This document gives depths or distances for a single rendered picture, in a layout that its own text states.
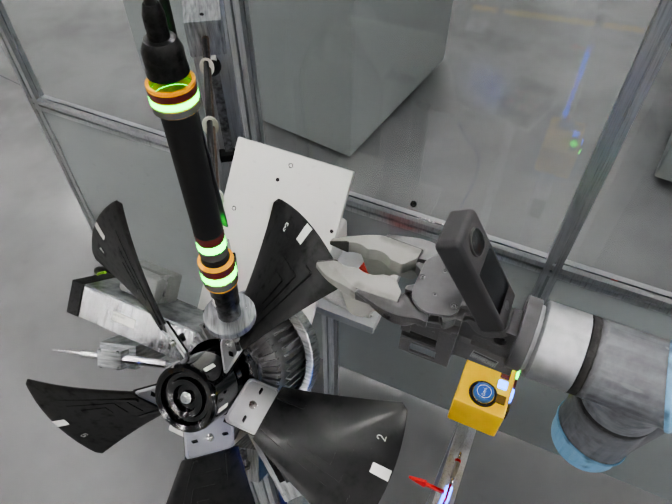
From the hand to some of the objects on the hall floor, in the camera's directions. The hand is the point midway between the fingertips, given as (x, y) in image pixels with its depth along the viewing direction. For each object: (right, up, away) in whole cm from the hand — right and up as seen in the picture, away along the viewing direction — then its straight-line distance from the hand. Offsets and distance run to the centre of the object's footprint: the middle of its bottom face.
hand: (335, 252), depth 56 cm
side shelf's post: (-2, -61, +166) cm, 177 cm away
